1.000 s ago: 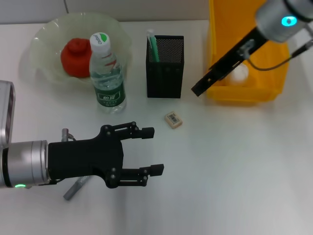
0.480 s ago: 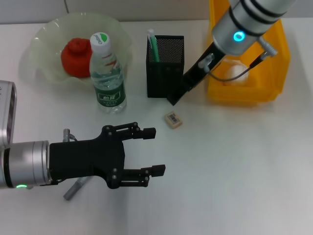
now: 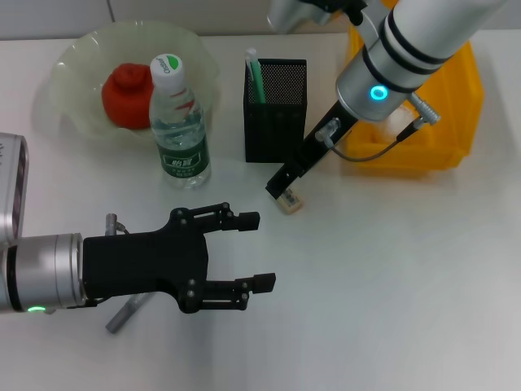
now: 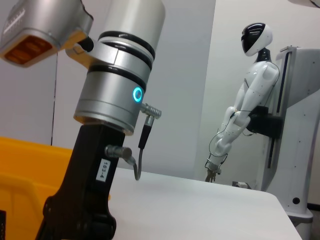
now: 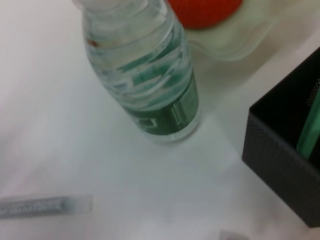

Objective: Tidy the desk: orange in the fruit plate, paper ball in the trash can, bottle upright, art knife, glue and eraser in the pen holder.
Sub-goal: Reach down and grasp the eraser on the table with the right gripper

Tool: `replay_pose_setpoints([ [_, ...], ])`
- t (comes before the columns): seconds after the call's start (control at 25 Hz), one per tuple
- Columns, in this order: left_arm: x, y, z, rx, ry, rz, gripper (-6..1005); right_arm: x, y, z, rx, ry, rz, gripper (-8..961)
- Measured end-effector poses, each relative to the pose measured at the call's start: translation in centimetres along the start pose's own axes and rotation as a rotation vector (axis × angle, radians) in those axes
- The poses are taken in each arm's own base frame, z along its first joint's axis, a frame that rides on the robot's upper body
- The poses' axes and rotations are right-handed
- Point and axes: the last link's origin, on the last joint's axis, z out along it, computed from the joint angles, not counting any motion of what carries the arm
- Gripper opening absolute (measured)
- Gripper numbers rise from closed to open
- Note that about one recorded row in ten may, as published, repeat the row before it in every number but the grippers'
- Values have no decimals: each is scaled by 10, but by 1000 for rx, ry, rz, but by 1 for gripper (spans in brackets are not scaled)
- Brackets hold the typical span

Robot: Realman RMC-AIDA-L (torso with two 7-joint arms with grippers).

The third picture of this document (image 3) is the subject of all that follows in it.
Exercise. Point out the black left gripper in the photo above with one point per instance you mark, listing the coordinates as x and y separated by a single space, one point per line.
142 264

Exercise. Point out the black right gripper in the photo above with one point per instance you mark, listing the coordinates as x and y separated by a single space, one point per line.
321 142

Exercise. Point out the beige eraser with barcode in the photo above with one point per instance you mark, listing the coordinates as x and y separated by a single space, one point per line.
292 203

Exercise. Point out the clear green-label water bottle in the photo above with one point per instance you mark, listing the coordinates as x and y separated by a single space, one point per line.
183 163

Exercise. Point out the mint green pen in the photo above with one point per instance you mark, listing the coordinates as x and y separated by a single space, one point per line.
257 81

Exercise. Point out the white paper ball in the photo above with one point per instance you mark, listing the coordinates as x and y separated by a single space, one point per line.
397 122

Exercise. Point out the grey metallic pen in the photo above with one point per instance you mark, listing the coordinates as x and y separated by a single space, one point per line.
122 317

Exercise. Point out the red-orange knitted toy orange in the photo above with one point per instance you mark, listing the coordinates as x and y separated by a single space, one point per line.
126 102

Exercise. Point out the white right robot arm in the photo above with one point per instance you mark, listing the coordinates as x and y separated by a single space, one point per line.
415 40

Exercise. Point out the black mesh pen holder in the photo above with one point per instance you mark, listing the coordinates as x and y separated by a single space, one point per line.
274 134

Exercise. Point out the pale green glass fruit plate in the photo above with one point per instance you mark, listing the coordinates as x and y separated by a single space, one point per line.
73 81

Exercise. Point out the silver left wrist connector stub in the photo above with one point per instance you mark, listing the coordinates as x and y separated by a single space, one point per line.
110 224

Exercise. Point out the yellow plastic bin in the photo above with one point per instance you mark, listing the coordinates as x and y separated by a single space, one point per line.
447 134

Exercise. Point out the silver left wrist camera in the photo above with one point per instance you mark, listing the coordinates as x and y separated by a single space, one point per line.
12 191

